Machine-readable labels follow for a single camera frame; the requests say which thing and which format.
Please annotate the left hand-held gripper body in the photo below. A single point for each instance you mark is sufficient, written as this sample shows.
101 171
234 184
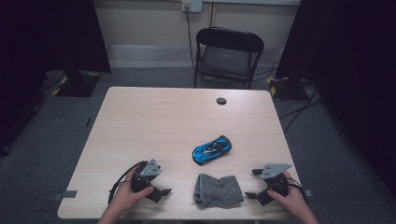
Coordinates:
148 170

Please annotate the black folding chair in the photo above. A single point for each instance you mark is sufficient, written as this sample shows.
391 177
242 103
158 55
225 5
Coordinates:
229 59

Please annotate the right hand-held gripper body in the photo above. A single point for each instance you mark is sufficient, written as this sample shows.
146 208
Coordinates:
274 170

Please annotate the person's right hand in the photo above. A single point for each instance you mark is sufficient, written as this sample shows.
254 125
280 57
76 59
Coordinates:
291 203

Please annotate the blue toy car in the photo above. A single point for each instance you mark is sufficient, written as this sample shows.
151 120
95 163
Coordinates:
211 150

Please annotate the grey cloth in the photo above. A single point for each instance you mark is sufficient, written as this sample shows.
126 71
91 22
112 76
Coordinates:
218 191

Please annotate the small black floor strip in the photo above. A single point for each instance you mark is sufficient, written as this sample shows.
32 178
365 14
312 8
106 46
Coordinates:
88 121

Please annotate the white wall socket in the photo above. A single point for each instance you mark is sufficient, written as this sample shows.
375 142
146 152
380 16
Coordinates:
192 5

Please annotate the black stand base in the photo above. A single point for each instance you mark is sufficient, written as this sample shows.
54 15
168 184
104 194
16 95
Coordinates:
77 85
286 90

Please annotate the black curtain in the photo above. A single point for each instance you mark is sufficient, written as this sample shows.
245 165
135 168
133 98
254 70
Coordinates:
46 37
348 62

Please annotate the grey table edge bracket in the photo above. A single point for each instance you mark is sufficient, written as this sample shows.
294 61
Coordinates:
67 194
308 193

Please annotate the person's left hand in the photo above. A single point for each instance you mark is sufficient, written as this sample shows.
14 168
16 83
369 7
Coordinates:
124 199

